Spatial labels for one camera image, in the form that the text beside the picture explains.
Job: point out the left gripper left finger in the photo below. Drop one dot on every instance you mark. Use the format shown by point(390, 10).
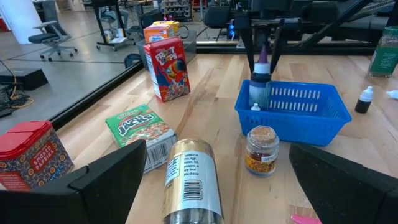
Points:
point(93, 199)

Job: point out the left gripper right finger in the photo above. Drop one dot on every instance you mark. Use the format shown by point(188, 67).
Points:
point(348, 193)

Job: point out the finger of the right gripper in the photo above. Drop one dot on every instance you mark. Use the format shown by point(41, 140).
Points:
point(248, 46)
point(277, 43)

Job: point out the purple food colouring bottle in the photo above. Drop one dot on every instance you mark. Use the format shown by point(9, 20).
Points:
point(259, 90)

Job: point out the yellow Corn Pops box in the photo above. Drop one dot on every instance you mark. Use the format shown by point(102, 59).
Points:
point(174, 26)

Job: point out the blue plastic basket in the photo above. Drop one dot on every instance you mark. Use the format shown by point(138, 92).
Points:
point(295, 130)

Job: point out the Froot Loops cereal box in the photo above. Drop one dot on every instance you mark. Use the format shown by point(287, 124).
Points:
point(168, 71)

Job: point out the green food colouring dropper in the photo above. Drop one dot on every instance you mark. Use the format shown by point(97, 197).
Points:
point(362, 105)

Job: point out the orange cereal box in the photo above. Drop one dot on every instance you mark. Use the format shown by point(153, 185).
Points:
point(157, 32)

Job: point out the green-lid spice jar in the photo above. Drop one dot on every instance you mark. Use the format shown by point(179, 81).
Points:
point(385, 56)

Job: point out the red food colouring bottle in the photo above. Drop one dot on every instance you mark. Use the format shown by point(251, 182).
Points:
point(306, 220)

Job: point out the clear box of snack boxes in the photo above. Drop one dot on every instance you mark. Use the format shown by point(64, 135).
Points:
point(189, 46)

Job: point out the smoked paprika tin red lid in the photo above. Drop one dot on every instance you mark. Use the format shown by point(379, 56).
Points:
point(31, 155)

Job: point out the small parts drawer cabinet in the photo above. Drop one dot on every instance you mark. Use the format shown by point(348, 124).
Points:
point(177, 9)

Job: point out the Apple Jacks cereal box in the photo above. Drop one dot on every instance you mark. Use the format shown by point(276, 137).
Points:
point(140, 124)

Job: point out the small glass spice jar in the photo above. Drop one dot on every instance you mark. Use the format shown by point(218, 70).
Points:
point(261, 155)

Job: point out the black computer tower blue lights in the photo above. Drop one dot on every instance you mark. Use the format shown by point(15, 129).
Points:
point(149, 18)

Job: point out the purple food colouring dropper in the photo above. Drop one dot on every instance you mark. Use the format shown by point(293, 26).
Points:
point(393, 94)

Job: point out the dark rounded bag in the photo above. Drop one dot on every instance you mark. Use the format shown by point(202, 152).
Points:
point(132, 59)

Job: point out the black floor box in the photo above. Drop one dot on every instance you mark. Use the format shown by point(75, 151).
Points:
point(25, 77)

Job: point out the black rolling stand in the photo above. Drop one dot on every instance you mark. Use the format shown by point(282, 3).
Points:
point(99, 23)

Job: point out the grey office chair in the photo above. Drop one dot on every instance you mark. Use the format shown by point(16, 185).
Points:
point(51, 37)

